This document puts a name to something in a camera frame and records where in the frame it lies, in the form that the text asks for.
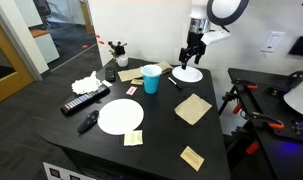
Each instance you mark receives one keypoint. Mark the pale yellow packet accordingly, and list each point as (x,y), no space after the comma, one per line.
(133,138)

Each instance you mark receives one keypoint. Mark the long black TV remote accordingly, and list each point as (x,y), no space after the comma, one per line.
(84,100)

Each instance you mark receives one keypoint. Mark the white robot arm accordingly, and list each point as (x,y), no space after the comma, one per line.
(226,8)

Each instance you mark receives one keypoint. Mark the white wall plate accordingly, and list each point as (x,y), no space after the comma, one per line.
(272,42)

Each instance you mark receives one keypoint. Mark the white cabinet wooden top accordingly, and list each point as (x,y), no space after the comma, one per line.
(47,46)

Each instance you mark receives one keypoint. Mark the wooden door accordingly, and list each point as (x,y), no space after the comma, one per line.
(14,83)

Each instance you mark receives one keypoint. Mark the flat brown paper napkin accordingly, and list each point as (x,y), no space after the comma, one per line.
(129,74)

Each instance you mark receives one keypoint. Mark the black marker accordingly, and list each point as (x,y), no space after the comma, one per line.
(174,83)

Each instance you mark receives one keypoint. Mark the black breadboard table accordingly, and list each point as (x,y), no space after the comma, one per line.
(284,156)

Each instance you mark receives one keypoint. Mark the white ribbed vase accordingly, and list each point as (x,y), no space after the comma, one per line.
(122,61)

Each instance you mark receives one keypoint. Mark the square brown paper napkin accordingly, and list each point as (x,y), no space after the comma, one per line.
(192,109)

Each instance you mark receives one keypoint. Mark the pink packet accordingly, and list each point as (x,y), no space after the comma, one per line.
(131,90)

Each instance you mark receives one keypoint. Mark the small white paper plate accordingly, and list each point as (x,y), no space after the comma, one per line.
(191,76)

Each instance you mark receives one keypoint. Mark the curved black remote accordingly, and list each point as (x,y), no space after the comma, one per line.
(87,122)

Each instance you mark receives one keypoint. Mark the crumpled white tissue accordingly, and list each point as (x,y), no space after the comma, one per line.
(86,85)

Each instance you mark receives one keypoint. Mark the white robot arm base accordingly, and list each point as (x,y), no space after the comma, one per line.
(301,96)

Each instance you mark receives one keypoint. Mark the large white paper plate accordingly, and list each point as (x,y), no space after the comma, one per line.
(120,116)

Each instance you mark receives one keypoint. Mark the white calibration marker board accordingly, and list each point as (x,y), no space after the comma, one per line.
(62,171)

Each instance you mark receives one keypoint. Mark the small white packet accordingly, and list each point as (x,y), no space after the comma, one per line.
(107,83)

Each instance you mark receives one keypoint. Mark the wooden door frame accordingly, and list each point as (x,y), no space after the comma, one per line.
(89,20)

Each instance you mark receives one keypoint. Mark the dark red flower bouquet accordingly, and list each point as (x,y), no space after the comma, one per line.
(119,50)

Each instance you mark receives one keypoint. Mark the blue plastic cup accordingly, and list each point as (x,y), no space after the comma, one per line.
(151,83)

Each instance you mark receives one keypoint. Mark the black office chair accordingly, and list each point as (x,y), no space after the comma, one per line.
(42,8)

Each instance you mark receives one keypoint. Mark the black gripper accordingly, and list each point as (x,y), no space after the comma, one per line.
(196,40)

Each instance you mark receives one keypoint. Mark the small black remote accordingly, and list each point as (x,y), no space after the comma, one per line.
(110,74)

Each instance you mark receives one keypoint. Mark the orange glass sticker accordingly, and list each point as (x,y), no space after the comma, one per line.
(101,42)
(97,36)

